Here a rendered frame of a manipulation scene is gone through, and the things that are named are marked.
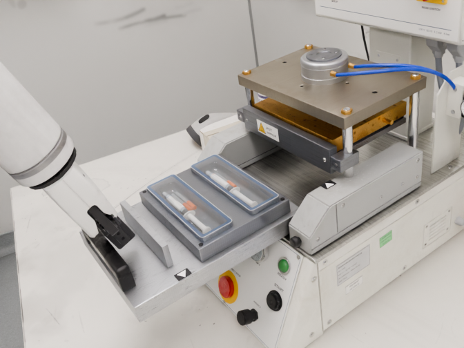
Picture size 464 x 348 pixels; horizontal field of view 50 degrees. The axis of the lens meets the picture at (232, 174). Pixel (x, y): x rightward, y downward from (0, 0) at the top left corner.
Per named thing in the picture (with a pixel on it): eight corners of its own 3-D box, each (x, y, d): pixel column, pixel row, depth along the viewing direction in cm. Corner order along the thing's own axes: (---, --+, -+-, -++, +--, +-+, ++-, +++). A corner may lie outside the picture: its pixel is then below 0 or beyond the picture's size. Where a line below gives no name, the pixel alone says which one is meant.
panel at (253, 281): (185, 262, 104) (202, 179, 98) (275, 355, 82) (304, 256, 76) (177, 264, 103) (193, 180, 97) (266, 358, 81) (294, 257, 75)
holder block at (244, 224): (221, 165, 93) (219, 152, 91) (291, 211, 78) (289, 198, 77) (142, 204, 86) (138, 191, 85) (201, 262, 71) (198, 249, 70)
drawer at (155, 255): (228, 176, 96) (222, 141, 92) (305, 228, 80) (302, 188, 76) (85, 248, 84) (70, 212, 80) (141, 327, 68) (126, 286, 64)
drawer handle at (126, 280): (97, 235, 80) (90, 215, 78) (137, 286, 69) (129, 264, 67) (85, 241, 80) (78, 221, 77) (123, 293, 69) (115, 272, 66)
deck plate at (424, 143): (360, 95, 119) (360, 92, 118) (500, 144, 93) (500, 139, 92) (196, 175, 100) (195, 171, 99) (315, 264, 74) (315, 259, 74)
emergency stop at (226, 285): (222, 289, 94) (227, 271, 93) (235, 301, 91) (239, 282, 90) (215, 290, 93) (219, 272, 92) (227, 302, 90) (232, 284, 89)
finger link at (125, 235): (90, 221, 70) (118, 248, 74) (99, 233, 68) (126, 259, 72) (108, 206, 71) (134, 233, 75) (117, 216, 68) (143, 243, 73)
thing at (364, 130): (323, 92, 101) (320, 46, 96) (413, 125, 85) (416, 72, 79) (255, 123, 94) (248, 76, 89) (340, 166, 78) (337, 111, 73)
